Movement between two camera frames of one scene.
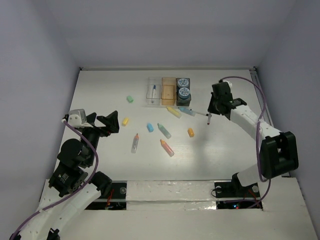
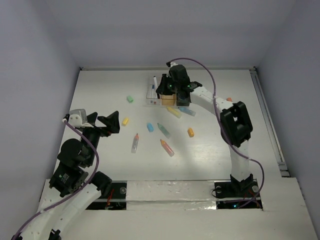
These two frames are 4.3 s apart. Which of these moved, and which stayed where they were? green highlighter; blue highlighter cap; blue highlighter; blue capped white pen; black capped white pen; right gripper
Moved: black capped white pen; right gripper
Stayed: blue capped white pen; green highlighter; blue highlighter; blue highlighter cap
